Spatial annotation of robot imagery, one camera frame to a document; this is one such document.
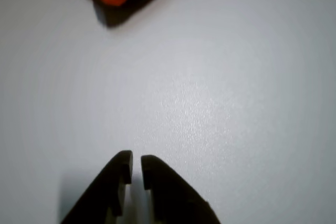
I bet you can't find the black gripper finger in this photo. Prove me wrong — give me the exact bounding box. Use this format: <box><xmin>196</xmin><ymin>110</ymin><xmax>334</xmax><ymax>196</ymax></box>
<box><xmin>60</xmin><ymin>150</ymin><xmax>133</xmax><ymax>224</ymax></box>
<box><xmin>140</xmin><ymin>155</ymin><xmax>222</xmax><ymax>224</ymax></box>

